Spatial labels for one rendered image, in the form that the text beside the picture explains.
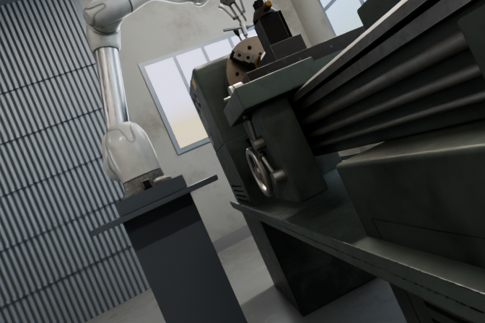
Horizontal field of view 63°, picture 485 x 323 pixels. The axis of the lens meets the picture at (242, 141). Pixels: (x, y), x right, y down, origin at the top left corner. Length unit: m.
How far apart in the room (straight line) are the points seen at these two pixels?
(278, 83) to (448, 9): 0.55
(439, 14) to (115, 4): 1.42
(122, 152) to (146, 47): 3.01
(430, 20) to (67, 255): 3.84
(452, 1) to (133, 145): 1.19
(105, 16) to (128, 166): 0.63
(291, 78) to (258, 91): 0.09
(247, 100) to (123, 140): 0.66
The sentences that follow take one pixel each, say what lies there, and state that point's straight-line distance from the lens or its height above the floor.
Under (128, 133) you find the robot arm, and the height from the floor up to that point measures 1.02.
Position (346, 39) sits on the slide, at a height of 0.95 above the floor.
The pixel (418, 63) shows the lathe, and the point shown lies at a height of 0.78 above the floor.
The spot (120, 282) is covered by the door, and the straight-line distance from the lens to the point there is 4.10.
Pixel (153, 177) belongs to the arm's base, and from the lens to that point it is 1.49.
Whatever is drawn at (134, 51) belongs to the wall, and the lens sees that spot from 4.41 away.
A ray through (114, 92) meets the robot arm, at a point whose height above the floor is 1.24.
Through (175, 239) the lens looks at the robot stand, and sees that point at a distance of 1.44.
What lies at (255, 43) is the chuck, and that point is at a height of 1.20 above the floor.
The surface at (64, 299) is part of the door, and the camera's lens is 4.17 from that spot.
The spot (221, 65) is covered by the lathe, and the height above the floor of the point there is 1.20.
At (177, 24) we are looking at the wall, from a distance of 4.56.
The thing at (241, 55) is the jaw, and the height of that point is 1.16.
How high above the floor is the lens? 0.76
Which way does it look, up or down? 2 degrees up
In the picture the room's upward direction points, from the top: 24 degrees counter-clockwise
